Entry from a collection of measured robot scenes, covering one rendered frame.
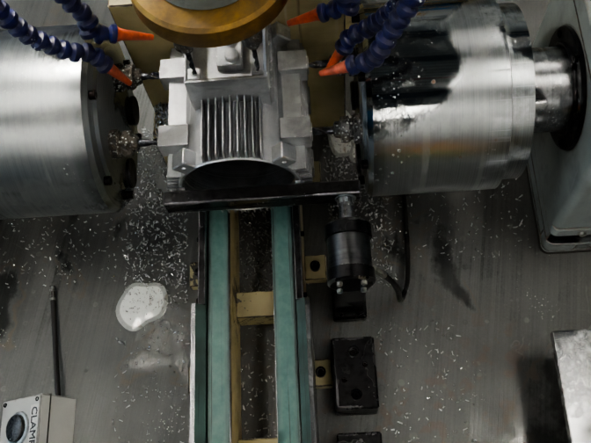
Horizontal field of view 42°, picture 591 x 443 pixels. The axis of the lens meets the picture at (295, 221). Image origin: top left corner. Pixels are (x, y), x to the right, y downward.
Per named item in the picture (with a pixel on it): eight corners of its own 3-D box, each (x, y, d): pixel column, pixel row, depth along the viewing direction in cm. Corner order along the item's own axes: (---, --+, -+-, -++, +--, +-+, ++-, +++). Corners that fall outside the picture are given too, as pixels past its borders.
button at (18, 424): (18, 417, 87) (5, 416, 86) (35, 414, 86) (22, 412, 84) (17, 444, 86) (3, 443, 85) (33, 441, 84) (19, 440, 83)
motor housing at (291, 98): (184, 98, 117) (156, 20, 99) (309, 89, 116) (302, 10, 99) (182, 218, 109) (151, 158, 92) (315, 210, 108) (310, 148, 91)
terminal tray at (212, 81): (193, 35, 103) (182, 1, 96) (272, 30, 102) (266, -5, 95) (192, 113, 98) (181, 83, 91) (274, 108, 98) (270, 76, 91)
